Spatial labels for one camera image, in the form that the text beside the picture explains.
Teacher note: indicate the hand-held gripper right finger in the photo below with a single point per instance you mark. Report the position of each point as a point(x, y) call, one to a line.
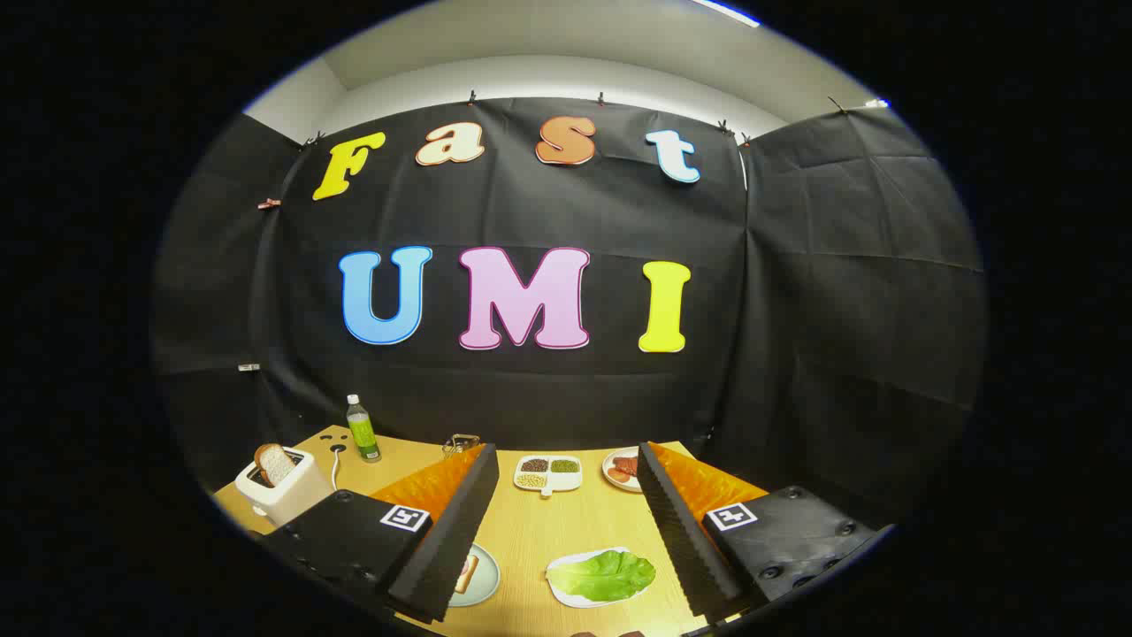
point(681, 540)

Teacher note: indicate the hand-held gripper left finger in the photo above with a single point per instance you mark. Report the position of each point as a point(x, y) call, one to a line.
point(451, 540)

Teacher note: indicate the green lettuce leaf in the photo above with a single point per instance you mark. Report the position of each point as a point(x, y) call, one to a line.
point(601, 575)

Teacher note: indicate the white bread slice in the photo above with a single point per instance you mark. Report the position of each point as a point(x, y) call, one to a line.
point(276, 464)

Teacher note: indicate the toasted bread slice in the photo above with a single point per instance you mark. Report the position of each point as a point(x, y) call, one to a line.
point(466, 573)

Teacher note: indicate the pale green round plate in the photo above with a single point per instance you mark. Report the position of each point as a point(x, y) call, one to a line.
point(486, 575)

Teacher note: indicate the white meat plate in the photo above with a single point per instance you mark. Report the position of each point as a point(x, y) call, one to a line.
point(619, 486)

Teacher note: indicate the red meat slices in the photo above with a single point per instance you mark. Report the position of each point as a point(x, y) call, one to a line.
point(623, 467)

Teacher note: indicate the pile of pale beans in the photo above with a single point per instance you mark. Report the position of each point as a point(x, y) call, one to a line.
point(530, 480)

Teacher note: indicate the pile of dark red beans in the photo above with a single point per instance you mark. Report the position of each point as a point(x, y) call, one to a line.
point(535, 465)

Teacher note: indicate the white divided dish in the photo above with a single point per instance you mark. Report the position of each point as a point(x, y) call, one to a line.
point(563, 480)

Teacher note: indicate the white square plate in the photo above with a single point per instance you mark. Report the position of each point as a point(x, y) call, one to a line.
point(566, 599)

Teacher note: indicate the green label drink bottle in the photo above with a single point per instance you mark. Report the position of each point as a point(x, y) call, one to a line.
point(363, 438)

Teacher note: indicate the pile of green beans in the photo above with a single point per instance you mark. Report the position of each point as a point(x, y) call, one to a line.
point(565, 465)

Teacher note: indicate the white toaster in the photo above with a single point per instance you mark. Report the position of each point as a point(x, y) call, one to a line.
point(292, 500)

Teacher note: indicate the black backdrop cloth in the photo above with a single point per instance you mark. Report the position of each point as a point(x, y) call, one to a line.
point(531, 212)

